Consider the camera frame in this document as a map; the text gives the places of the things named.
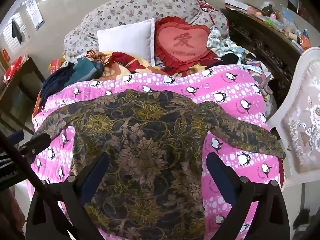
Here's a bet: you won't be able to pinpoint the dark carved wooden cabinet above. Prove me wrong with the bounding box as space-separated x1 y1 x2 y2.
221 5 308 110

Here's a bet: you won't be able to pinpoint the white louvred window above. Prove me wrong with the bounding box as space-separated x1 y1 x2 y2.
2 17 27 47

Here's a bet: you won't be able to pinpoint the dark floral shirt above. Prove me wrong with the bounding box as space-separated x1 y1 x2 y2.
32 89 287 240

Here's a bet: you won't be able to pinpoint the pink penguin blanket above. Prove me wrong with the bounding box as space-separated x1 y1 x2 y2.
31 64 285 240

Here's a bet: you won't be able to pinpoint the assorted toys and bottles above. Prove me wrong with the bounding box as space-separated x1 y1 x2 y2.
225 0 312 50

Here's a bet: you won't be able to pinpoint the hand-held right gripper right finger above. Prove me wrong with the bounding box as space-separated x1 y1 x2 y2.
205 152 298 240

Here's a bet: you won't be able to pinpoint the wooden side table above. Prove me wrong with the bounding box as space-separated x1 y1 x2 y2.
0 56 45 135

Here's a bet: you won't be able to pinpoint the teal garment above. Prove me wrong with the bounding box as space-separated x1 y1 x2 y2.
67 57 104 83

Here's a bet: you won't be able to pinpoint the red box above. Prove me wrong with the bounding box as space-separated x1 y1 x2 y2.
3 56 24 82

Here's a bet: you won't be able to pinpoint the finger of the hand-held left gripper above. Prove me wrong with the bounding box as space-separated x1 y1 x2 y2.
12 131 25 147
19 132 52 157

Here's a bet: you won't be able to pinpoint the pile of mixed clothes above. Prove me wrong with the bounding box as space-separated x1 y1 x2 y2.
240 52 278 103

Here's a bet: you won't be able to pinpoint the orange bottle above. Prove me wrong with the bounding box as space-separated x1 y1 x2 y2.
300 29 311 50

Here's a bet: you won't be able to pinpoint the dark blue garment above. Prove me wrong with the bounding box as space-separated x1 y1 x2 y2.
41 62 80 100

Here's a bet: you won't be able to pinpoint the light blue patterned garment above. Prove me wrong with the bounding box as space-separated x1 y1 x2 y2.
206 26 250 60

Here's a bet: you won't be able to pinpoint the white pillow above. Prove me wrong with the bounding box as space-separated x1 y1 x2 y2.
96 18 157 67

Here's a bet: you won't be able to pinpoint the grey floral quilt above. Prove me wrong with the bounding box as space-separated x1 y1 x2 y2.
62 0 229 63

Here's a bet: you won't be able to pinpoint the dark hanging cloth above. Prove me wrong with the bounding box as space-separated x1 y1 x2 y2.
11 19 23 44

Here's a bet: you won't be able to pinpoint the red yellow boxes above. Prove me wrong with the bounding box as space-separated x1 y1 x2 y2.
49 59 65 74

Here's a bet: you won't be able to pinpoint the white floral armchair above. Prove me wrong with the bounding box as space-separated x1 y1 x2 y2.
266 47 320 188

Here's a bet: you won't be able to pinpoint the red heart pillow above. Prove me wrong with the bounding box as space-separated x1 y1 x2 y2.
154 16 220 77

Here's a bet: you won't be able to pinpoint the person's left forearm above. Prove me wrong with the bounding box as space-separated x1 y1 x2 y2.
0 187 25 240

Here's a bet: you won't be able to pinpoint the yellow red blanket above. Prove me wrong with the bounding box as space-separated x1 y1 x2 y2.
86 50 208 83

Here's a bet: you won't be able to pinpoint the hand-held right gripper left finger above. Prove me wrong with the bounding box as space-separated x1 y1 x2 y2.
26 152 110 240

